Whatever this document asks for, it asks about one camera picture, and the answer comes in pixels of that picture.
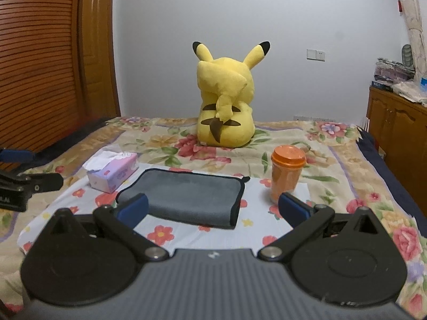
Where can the beige tied curtain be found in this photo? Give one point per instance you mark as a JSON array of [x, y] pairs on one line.
[[413, 20]]

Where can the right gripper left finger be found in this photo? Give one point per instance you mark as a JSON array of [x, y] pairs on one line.
[[119, 223]]

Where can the purple tissue box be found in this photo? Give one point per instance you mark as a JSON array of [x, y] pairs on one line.
[[108, 170]]

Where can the yellow Pikachu plush toy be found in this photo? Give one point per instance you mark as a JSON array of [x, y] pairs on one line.
[[227, 89]]

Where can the floral bed blanket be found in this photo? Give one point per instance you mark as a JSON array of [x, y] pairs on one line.
[[343, 170]]

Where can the orange lidded plastic cup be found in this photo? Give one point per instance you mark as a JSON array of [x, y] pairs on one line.
[[287, 163]]

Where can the purple and grey towel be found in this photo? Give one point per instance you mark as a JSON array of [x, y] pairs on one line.
[[188, 197]]

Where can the wooden slatted wardrobe door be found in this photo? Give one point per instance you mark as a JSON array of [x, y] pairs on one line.
[[57, 69]]

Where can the clutter pile on cabinet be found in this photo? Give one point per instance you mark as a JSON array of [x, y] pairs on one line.
[[400, 77]]

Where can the white wall switch plate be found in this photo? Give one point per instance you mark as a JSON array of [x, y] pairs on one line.
[[315, 55]]

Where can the wooden sideboard cabinet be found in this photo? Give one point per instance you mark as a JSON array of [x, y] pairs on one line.
[[399, 129]]

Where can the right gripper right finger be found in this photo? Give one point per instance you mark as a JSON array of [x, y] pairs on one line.
[[308, 223]]

